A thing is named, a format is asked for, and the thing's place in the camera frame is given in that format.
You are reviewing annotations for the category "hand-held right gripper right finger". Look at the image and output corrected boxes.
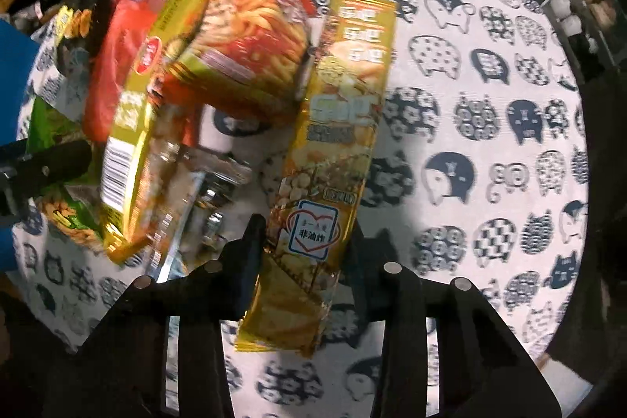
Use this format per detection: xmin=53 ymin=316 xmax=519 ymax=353
xmin=337 ymin=222 xmax=565 ymax=418

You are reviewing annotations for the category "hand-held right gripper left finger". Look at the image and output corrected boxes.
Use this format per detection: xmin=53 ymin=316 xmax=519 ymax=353
xmin=44 ymin=213 xmax=268 ymax=418

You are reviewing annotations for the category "long gold snack packet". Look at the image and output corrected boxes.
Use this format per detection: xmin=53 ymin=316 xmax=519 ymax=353
xmin=234 ymin=0 xmax=397 ymax=357

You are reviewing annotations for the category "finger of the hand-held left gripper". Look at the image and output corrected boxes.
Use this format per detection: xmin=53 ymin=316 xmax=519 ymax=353
xmin=0 ymin=138 xmax=95 ymax=217

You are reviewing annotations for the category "white storage shelf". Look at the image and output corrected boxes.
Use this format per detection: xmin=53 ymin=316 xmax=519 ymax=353
xmin=539 ymin=0 xmax=619 ymax=72

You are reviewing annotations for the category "cat print tablecloth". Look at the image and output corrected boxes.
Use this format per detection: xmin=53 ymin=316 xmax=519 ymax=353
xmin=14 ymin=0 xmax=589 ymax=418

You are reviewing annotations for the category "yellow red snack bag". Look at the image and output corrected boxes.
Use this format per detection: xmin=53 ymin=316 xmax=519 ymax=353
xmin=98 ymin=0 xmax=319 ymax=282

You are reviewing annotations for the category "large red snack bag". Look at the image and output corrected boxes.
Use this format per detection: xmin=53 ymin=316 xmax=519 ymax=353
xmin=82 ymin=0 xmax=197 ymax=142

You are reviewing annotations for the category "blue cardboard box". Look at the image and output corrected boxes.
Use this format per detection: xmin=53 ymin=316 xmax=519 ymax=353
xmin=0 ymin=19 xmax=48 ymax=274

